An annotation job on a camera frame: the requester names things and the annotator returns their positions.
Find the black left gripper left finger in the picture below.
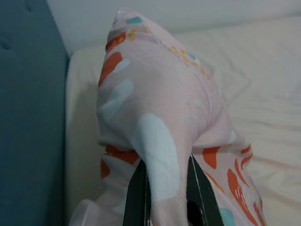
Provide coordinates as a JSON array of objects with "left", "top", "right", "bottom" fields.
[{"left": 122, "top": 158, "right": 153, "bottom": 226}]

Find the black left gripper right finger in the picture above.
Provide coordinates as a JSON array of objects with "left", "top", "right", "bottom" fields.
[{"left": 185, "top": 154, "right": 225, "bottom": 226}]

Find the teal padded headboard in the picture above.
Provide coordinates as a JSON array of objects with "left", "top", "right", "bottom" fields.
[{"left": 0, "top": 0, "right": 71, "bottom": 226}]

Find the pink patterned pillow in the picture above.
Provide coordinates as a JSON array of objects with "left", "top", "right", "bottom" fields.
[{"left": 70, "top": 8, "right": 270, "bottom": 226}]

